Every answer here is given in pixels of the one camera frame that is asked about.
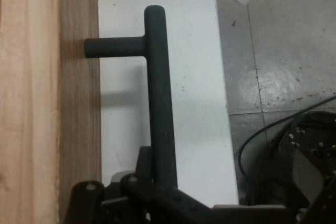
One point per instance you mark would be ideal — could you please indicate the black device on floor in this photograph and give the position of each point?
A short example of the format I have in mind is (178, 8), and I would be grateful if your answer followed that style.
(288, 134)

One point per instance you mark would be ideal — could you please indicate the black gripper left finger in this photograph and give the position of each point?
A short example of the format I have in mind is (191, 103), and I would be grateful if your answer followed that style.
(126, 203)

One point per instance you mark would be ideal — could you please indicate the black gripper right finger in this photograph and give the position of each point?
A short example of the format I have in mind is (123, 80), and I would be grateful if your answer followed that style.
(309, 176)

